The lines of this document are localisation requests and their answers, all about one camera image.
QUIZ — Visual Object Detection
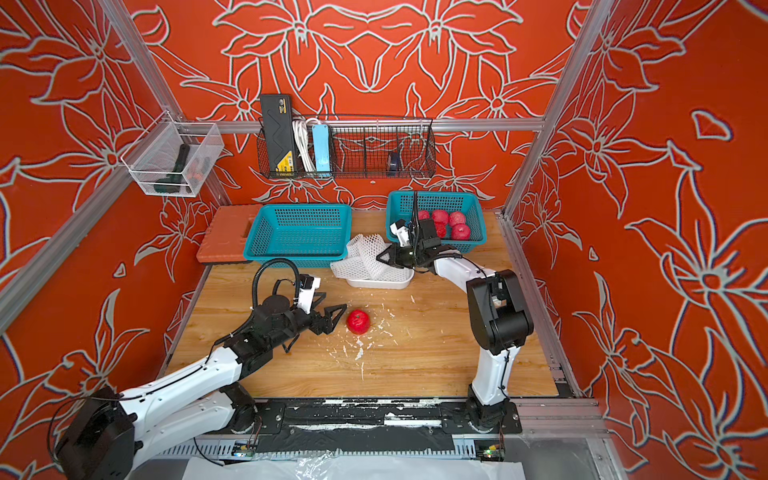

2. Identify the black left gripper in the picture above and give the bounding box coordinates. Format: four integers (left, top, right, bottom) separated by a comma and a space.
269, 304, 347, 353

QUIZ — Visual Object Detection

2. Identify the red apple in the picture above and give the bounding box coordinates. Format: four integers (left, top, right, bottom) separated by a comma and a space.
449, 211, 466, 227
451, 223, 472, 241

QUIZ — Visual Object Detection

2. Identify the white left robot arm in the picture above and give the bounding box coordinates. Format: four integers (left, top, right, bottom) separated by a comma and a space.
53, 274, 347, 479

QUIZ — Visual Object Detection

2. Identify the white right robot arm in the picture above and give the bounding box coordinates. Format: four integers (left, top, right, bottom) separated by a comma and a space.
376, 218, 534, 433

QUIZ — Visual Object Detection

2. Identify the orange foam pad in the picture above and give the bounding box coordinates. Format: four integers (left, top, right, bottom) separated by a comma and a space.
196, 205, 261, 264

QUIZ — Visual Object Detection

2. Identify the teal right plastic basket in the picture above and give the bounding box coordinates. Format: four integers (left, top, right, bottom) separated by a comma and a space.
385, 190, 488, 253

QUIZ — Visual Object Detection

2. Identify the teal plastic basket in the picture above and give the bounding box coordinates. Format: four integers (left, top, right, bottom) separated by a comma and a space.
385, 190, 488, 253
243, 204, 352, 268

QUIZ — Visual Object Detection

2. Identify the white plastic tray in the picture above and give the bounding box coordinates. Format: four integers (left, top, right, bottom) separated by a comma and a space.
346, 268, 415, 290

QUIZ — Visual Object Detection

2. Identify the teal left plastic basket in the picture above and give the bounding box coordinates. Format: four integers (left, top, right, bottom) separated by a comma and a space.
243, 204, 352, 268

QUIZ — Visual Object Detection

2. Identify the light blue box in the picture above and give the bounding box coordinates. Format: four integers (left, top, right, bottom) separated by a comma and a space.
312, 124, 331, 175

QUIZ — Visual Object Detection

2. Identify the black rectangular device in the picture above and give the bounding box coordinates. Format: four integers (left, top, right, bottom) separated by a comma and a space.
260, 94, 296, 176

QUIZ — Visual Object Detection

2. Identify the dark tool in clear box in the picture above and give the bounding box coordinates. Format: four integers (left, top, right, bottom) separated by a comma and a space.
153, 143, 190, 194

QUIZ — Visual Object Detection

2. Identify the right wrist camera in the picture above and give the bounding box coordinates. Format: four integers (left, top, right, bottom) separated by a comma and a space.
389, 219, 422, 248

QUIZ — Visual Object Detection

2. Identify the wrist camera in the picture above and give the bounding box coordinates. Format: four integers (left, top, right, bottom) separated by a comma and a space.
297, 281, 319, 314
389, 219, 422, 248

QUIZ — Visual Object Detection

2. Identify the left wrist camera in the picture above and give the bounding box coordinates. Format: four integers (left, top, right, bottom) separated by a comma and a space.
297, 281, 319, 314

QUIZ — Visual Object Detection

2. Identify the black wire wall basket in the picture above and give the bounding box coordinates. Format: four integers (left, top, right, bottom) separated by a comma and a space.
256, 116, 437, 180

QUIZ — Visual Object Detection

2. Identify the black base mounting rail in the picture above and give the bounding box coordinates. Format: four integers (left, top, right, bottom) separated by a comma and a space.
199, 398, 522, 460

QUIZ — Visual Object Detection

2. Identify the white coiled cable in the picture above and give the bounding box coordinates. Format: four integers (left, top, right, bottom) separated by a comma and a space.
290, 117, 319, 174

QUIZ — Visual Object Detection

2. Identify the clear acrylic wall box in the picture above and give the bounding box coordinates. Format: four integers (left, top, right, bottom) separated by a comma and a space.
120, 111, 224, 198

